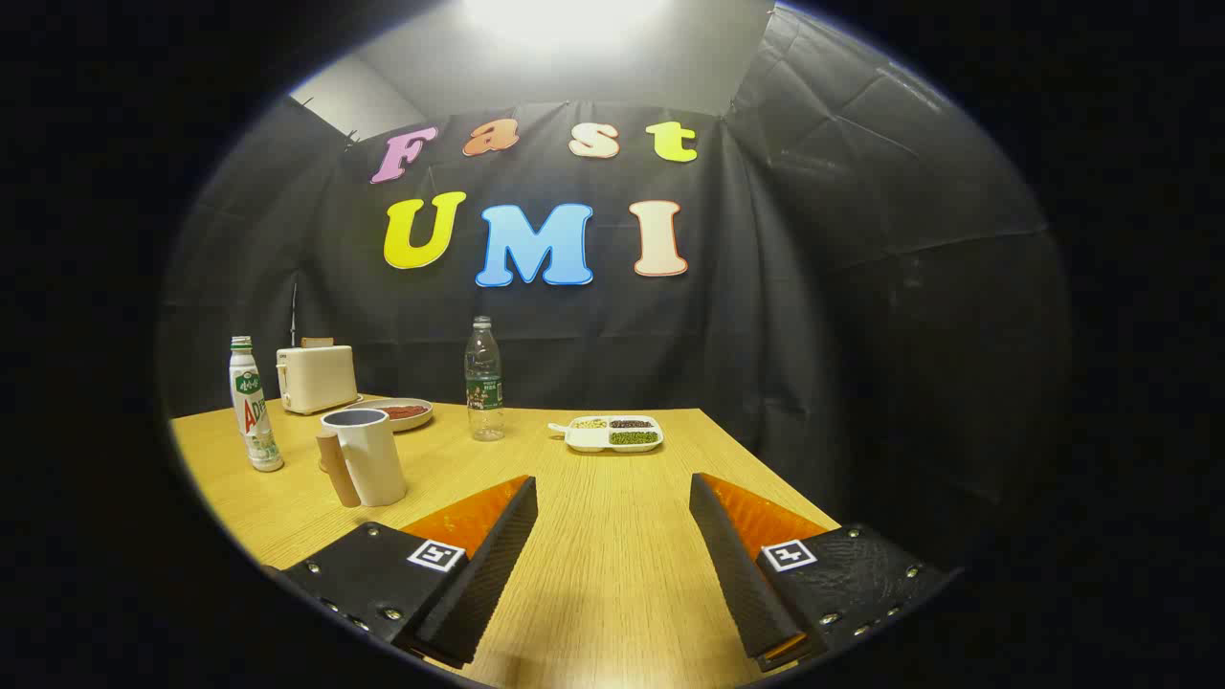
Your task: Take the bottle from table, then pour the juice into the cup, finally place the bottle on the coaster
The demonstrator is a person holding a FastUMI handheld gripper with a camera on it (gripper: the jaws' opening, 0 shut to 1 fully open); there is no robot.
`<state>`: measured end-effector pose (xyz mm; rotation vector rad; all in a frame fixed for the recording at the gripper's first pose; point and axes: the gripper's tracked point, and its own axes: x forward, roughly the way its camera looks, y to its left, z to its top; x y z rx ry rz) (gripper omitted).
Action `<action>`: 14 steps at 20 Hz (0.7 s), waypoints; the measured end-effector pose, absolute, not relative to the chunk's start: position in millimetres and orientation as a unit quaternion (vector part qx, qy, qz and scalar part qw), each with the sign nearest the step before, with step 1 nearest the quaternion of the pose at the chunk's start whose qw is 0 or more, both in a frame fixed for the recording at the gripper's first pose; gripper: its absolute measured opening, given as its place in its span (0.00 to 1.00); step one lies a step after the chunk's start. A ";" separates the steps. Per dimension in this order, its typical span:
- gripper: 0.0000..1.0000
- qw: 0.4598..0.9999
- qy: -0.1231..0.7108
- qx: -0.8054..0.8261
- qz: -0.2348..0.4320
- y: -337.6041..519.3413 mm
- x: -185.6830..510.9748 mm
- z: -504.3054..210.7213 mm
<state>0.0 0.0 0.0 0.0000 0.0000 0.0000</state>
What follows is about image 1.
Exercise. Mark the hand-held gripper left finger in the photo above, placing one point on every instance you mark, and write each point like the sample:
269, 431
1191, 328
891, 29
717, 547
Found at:
488, 574

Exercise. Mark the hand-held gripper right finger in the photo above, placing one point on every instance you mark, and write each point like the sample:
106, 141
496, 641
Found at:
737, 574

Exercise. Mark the white juice bottle green label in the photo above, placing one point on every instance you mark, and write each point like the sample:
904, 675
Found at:
254, 421

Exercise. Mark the clear plastic water bottle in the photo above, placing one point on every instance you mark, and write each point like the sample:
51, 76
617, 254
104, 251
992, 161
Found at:
484, 383

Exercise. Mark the wooden table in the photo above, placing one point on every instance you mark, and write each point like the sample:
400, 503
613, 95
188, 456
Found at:
612, 536

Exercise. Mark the beige round plate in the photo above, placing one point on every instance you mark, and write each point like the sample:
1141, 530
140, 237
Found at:
421, 421

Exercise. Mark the red meat slices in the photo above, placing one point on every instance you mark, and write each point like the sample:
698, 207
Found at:
404, 411

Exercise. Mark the white divided tray with beans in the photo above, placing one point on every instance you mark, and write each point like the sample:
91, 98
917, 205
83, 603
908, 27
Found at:
612, 435

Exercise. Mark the cream toaster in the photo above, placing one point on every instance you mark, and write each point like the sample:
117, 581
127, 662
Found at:
316, 378

